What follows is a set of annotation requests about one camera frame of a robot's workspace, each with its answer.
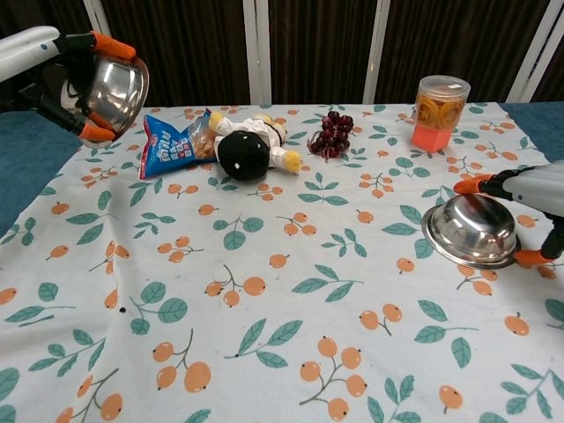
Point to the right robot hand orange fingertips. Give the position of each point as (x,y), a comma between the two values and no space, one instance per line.
(537,185)

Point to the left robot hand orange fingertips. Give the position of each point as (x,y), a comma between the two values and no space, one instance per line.
(26,53)

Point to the stainless steel bowl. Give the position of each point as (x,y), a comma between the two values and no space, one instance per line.
(471,233)
(116,90)

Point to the teal table cover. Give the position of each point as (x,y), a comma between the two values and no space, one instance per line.
(26,167)

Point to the clear jar orange base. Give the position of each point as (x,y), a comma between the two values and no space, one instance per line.
(440,114)

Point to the blue snack bag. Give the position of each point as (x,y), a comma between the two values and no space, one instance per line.
(161,147)

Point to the dark red grape bunch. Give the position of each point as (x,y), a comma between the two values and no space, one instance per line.
(330,136)

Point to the plush doll black head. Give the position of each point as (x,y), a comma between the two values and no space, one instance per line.
(242,154)

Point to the floral orange fruit tablecloth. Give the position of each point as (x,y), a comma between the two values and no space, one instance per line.
(308,308)

